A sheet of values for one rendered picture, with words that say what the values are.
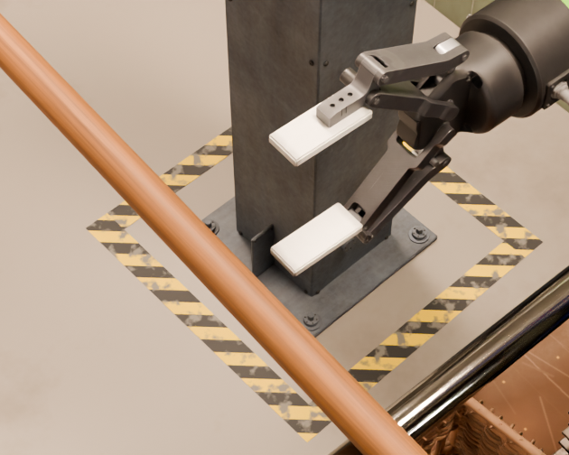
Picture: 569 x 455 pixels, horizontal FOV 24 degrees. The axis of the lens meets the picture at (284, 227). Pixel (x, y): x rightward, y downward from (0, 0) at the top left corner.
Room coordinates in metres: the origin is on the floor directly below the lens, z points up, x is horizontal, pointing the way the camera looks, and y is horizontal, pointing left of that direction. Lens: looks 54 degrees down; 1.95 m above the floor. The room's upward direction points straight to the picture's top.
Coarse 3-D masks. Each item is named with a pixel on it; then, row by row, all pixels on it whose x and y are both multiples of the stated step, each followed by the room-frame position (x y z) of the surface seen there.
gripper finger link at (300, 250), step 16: (336, 208) 0.62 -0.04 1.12; (320, 224) 0.60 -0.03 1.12; (336, 224) 0.60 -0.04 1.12; (352, 224) 0.60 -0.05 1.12; (288, 240) 0.58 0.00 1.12; (304, 240) 0.58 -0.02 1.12; (320, 240) 0.58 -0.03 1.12; (336, 240) 0.58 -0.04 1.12; (288, 256) 0.57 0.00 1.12; (304, 256) 0.57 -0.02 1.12; (320, 256) 0.57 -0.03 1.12
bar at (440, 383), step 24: (552, 288) 0.51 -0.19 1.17; (528, 312) 0.49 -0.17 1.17; (552, 312) 0.49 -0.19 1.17; (480, 336) 0.47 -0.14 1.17; (504, 336) 0.47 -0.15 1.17; (528, 336) 0.47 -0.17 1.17; (456, 360) 0.45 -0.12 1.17; (480, 360) 0.45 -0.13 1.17; (504, 360) 0.45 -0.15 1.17; (432, 384) 0.43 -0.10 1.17; (456, 384) 0.43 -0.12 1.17; (480, 384) 0.44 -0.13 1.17; (408, 408) 0.41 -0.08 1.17; (432, 408) 0.41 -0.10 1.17; (456, 408) 0.42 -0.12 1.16; (408, 432) 0.40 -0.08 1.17
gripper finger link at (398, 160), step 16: (448, 128) 0.65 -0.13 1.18; (400, 144) 0.65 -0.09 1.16; (432, 144) 0.64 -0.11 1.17; (384, 160) 0.64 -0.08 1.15; (400, 160) 0.64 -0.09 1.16; (416, 160) 0.63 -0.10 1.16; (368, 176) 0.64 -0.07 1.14; (384, 176) 0.63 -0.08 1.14; (400, 176) 0.63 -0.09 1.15; (368, 192) 0.62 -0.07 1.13; (384, 192) 0.62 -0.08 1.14; (352, 208) 0.62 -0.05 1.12; (368, 208) 0.61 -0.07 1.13; (384, 208) 0.62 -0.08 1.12; (368, 224) 0.61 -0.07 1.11; (368, 240) 0.60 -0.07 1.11
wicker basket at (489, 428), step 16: (480, 400) 0.66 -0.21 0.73; (448, 416) 0.64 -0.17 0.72; (464, 416) 0.65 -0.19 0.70; (480, 416) 0.64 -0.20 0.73; (496, 416) 0.63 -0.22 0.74; (432, 432) 0.63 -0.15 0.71; (448, 432) 0.65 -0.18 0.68; (464, 432) 0.65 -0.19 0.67; (480, 432) 0.64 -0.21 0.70; (496, 432) 0.62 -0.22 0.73; (512, 432) 0.61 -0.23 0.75; (448, 448) 0.65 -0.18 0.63; (464, 448) 0.64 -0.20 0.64; (480, 448) 0.63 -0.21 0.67; (496, 448) 0.62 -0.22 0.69; (512, 448) 0.60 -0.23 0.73; (528, 448) 0.59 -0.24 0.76
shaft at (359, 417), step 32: (0, 32) 0.73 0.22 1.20; (0, 64) 0.71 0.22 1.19; (32, 64) 0.69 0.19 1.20; (32, 96) 0.67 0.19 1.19; (64, 96) 0.66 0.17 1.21; (64, 128) 0.64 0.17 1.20; (96, 128) 0.63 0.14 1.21; (96, 160) 0.60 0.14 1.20; (128, 160) 0.60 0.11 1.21; (128, 192) 0.57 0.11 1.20; (160, 192) 0.57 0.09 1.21; (160, 224) 0.54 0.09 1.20; (192, 224) 0.54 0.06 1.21; (192, 256) 0.52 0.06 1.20; (224, 256) 0.51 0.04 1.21; (224, 288) 0.49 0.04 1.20; (256, 288) 0.49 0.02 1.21; (256, 320) 0.46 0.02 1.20; (288, 320) 0.46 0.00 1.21; (288, 352) 0.44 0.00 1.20; (320, 352) 0.44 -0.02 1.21; (320, 384) 0.41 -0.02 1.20; (352, 384) 0.41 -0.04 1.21; (352, 416) 0.39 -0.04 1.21; (384, 416) 0.39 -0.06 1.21; (384, 448) 0.37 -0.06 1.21; (416, 448) 0.37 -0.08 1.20
